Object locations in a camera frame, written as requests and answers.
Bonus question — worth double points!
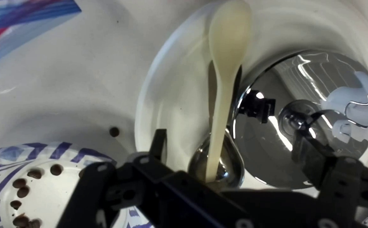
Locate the blue patterned bowl few beans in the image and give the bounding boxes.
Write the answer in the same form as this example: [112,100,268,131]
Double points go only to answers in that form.
[0,142,155,228]

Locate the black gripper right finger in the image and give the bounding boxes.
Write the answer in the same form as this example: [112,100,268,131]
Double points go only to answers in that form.
[290,134,336,181]

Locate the white plastic spoon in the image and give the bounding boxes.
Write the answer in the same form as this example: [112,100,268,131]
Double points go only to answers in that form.
[202,0,252,182]

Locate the white bowl with metal cup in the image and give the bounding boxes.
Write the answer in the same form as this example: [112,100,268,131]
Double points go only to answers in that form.
[133,0,368,200]

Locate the clear zip plastic bag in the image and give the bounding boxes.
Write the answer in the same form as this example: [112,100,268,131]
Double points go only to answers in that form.
[0,0,82,76]

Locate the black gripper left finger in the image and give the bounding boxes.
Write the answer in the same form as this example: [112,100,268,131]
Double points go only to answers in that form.
[149,128,168,164]

